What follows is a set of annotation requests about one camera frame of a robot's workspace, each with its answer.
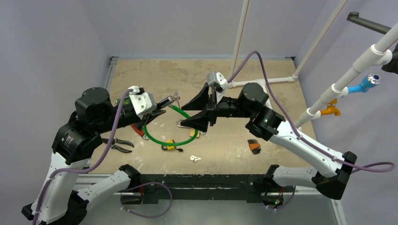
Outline white pvc pipe frame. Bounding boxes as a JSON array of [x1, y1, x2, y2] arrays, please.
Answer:
[[228, 0, 398, 128]]

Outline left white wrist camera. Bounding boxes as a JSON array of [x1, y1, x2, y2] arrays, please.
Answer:
[[129, 86, 157, 119]]

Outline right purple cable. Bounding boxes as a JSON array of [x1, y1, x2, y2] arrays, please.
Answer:
[[227, 51, 396, 211]]

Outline black overhead bar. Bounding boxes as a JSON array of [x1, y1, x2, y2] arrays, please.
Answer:
[[346, 12, 391, 35]]

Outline orange faucet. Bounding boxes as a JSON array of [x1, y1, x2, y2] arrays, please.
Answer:
[[320, 98, 341, 116]]

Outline red adjustable wrench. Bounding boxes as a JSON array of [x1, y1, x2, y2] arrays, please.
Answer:
[[130, 124, 149, 140]]

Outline large brass padlock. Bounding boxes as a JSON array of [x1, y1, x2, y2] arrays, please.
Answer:
[[176, 119, 199, 139]]

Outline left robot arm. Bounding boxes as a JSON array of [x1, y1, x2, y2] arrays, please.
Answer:
[[22, 86, 165, 225]]

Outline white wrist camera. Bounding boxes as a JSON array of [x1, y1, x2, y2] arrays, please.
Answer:
[[207, 71, 230, 104], [129, 86, 157, 119]]

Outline black pliers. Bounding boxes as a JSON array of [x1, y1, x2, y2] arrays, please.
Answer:
[[110, 138, 134, 153]]

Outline blue faucet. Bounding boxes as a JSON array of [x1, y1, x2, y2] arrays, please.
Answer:
[[347, 73, 381, 94]]

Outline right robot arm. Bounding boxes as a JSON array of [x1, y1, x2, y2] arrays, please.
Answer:
[[181, 82, 357, 200]]

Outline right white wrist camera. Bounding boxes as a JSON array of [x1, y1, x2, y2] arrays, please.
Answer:
[[207, 71, 230, 104]]

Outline orange hex key set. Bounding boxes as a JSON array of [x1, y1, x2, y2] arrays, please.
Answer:
[[247, 139, 261, 155]]

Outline green cable lock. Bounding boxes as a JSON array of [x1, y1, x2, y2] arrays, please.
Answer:
[[142, 92, 200, 150]]

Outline small yellow padlock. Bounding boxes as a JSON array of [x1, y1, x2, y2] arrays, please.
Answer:
[[161, 139, 184, 152]]

